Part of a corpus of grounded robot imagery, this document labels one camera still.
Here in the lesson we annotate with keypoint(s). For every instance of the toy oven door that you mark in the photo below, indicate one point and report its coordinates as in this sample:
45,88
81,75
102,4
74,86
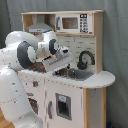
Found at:
33,102

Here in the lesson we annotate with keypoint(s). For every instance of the black toy stovetop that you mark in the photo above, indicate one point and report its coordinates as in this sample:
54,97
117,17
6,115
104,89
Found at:
38,68

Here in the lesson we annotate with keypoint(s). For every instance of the grey range hood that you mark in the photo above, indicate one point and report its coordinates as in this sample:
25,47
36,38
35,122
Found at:
41,23

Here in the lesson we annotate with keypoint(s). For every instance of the red right stove knob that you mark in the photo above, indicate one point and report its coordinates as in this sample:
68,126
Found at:
35,84

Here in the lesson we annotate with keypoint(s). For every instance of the black toy faucet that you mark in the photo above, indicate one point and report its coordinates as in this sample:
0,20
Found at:
83,62

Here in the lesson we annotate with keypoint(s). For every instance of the toy microwave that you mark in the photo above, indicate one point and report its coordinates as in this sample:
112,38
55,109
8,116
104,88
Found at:
74,23

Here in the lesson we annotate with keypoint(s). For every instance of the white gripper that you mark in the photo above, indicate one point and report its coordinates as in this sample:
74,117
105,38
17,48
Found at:
62,57

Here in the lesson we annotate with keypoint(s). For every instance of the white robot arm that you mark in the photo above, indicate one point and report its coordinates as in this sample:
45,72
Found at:
21,51

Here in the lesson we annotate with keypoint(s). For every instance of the small metal pot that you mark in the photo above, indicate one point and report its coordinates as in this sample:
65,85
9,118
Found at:
70,73

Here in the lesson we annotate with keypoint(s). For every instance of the wooden toy kitchen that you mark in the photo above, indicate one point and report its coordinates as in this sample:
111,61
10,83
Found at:
93,88

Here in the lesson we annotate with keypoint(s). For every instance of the white cabinet door with dispenser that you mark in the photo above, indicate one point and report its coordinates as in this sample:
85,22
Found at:
64,105

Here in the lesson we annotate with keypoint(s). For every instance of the grey toy sink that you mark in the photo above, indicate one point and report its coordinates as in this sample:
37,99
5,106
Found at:
81,75

